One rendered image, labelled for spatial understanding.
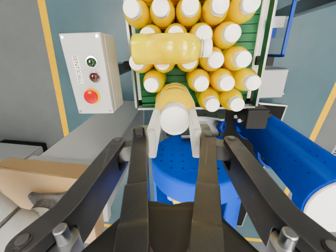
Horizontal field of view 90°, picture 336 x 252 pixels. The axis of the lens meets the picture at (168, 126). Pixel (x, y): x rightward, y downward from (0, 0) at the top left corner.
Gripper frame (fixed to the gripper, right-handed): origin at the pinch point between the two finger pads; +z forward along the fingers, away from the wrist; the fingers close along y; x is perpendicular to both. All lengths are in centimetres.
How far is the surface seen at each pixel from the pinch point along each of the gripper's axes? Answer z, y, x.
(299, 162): 47, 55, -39
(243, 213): 121, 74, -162
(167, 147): 29.7, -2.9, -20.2
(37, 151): 120, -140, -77
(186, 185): 13.4, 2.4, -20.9
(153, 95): 46.2, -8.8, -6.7
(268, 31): 38.4, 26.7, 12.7
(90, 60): 25.0, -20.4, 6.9
